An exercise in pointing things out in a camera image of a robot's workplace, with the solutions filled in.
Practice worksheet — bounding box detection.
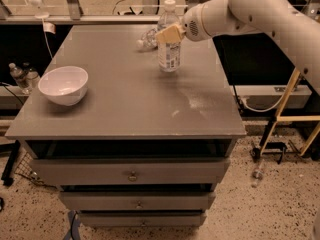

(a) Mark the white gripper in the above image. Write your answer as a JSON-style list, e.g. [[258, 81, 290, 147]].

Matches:
[[156, 3, 212, 44]]

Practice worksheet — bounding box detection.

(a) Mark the blue-label plastic bottle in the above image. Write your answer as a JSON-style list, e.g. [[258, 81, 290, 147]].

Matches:
[[157, 0, 181, 73]]

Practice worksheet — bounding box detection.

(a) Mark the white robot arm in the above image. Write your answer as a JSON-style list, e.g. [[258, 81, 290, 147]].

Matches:
[[156, 0, 320, 93]]

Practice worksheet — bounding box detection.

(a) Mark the white bowl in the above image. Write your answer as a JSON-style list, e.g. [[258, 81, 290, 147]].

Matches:
[[38, 66, 89, 106]]

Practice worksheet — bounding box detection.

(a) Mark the water bottle on left ledge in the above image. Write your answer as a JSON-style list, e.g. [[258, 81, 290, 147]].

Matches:
[[9, 63, 31, 95]]

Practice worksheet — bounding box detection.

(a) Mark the clear bottle on floor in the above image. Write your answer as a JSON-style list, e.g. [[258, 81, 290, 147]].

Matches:
[[251, 160, 265, 188]]

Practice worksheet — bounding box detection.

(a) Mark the top drawer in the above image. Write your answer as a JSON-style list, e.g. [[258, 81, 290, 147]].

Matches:
[[30, 159, 230, 186]]

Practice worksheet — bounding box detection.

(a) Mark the drawer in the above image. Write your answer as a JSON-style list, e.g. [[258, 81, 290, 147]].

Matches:
[[59, 192, 215, 211], [79, 212, 206, 227], [30, 159, 230, 186]]

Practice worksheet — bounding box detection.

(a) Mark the middle drawer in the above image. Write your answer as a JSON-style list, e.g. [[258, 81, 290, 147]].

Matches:
[[59, 192, 215, 211]]

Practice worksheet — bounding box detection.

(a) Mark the bottom drawer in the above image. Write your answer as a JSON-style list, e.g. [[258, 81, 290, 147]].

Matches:
[[79, 212, 206, 227]]

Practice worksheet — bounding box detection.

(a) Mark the black stand leg left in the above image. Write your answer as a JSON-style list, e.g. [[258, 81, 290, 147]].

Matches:
[[0, 141, 20, 187]]

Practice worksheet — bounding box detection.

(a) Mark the white cable right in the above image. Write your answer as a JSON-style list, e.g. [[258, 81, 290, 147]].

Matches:
[[240, 80, 301, 114]]

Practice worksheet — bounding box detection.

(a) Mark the black cable behind table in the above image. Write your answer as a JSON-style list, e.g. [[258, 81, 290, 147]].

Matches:
[[231, 83, 244, 115]]

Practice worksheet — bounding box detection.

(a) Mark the wire mesh basket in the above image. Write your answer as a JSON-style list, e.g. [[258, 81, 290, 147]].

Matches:
[[14, 152, 44, 186]]

